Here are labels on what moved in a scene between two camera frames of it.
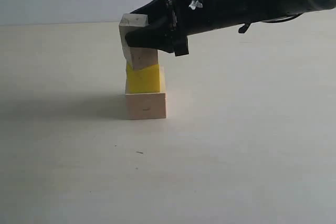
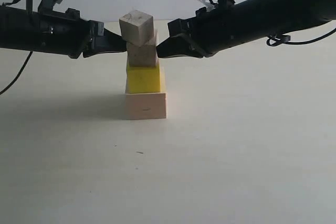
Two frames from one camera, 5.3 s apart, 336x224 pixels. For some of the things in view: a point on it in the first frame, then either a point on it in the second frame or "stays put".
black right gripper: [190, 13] to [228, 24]
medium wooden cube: [139, 57] stays put
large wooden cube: [146, 106] stays put
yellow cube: [145, 80] stays put
